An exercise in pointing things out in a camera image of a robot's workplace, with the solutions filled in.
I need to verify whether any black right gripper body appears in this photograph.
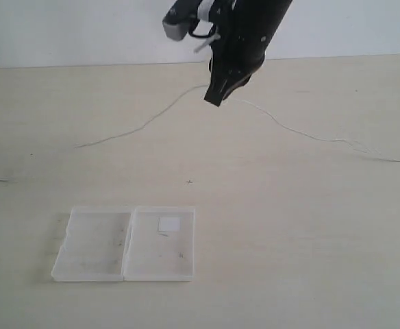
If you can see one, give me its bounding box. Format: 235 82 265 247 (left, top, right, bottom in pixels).
209 37 265 81

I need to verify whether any white earphone cable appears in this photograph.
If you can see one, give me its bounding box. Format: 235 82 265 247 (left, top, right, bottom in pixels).
73 84 400 162

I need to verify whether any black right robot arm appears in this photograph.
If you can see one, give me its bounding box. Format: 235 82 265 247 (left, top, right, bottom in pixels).
204 0 291 106

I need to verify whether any white paper label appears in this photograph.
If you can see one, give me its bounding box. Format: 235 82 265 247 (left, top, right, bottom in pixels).
158 217 181 232

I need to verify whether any clear plastic storage case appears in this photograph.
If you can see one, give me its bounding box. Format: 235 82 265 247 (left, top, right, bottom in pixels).
51 206 195 282

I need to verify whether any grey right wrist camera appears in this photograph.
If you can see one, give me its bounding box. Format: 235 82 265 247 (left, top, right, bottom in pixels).
162 0 201 41

